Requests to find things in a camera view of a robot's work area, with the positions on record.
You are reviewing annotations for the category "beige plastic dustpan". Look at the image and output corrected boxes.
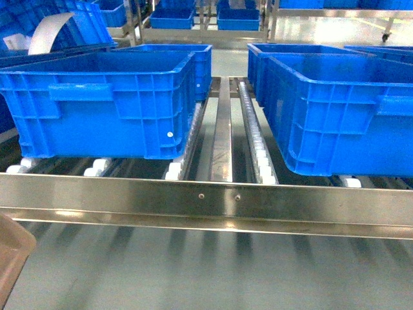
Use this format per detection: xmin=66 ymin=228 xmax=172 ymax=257
xmin=1 ymin=214 xmax=36 ymax=309

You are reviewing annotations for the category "steel roller shelf rack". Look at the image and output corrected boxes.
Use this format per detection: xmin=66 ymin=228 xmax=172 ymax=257
xmin=0 ymin=0 xmax=413 ymax=242

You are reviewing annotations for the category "blue crate back left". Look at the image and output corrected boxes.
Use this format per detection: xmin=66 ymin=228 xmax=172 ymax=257
xmin=114 ymin=44 xmax=214 ymax=103

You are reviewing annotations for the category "blue crate front left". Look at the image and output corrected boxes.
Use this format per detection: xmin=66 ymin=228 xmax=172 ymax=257
xmin=1 ymin=51 xmax=196 ymax=160

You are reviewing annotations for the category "blue crate back right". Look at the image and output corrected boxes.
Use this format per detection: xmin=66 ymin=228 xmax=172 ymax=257
xmin=247 ymin=43 xmax=368 ymax=108

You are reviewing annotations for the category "blue crate front right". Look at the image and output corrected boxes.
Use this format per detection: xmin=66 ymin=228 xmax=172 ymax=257
xmin=265 ymin=54 xmax=412 ymax=178

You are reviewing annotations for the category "blue crate far right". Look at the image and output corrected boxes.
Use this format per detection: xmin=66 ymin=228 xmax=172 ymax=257
xmin=217 ymin=8 xmax=261 ymax=31

